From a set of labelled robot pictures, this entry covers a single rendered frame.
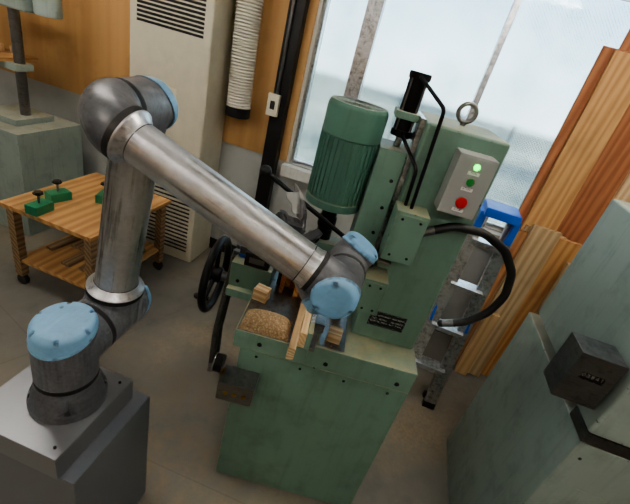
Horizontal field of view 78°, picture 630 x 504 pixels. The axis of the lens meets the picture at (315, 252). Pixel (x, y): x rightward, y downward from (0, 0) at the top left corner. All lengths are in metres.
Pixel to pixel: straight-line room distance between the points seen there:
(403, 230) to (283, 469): 1.12
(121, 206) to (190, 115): 1.64
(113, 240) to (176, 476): 1.11
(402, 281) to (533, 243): 1.31
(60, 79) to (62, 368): 2.73
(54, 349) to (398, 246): 0.88
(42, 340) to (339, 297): 0.71
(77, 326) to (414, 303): 0.94
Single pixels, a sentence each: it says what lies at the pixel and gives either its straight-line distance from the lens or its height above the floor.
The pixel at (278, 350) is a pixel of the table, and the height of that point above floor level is 0.87.
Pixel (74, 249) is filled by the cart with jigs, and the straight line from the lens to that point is 2.79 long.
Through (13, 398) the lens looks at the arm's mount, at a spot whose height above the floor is 0.63.
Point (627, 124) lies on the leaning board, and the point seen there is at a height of 1.62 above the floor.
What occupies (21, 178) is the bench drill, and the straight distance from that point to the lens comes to 3.13.
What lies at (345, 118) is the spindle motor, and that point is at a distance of 1.10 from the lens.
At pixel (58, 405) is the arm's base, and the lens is 1.24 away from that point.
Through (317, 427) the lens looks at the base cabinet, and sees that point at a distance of 1.55.
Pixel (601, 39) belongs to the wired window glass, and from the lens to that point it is 2.69.
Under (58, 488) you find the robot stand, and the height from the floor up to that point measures 0.49.
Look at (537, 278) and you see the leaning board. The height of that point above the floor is 0.75.
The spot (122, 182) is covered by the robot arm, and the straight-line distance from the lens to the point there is 1.00.
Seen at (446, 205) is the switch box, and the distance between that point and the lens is 1.08.
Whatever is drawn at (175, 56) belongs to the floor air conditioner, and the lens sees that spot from 2.62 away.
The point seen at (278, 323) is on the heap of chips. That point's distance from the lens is 1.11.
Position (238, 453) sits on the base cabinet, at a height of 0.16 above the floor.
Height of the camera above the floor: 1.64
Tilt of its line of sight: 29 degrees down
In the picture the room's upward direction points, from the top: 15 degrees clockwise
